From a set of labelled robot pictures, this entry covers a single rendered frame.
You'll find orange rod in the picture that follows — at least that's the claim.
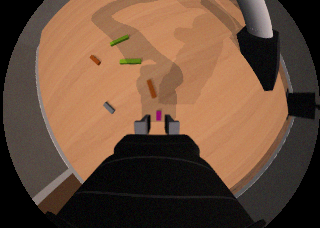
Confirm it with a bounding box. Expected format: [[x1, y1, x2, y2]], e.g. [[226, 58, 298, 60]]
[[89, 55, 101, 65], [147, 79, 157, 99]]

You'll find lime green rod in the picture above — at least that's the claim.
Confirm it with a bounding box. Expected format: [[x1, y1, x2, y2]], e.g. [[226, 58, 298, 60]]
[[110, 34, 129, 47], [119, 59, 142, 65]]

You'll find small magenta block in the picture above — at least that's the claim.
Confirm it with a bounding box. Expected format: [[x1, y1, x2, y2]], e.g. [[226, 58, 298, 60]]
[[156, 111, 161, 121]]

